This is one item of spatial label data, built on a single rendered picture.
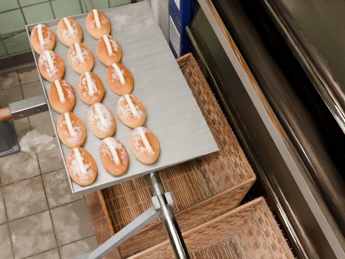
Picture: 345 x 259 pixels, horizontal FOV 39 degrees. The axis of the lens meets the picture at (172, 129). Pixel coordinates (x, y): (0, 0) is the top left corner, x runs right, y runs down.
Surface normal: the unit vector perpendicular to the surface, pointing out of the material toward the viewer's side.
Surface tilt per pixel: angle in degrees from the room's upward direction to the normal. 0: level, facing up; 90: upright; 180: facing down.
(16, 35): 90
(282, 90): 12
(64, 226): 0
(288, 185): 70
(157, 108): 0
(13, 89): 0
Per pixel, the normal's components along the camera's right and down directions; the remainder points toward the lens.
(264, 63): 0.18, -0.59
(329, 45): -0.89, 0.08
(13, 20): 0.33, 0.79
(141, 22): -0.01, -0.54
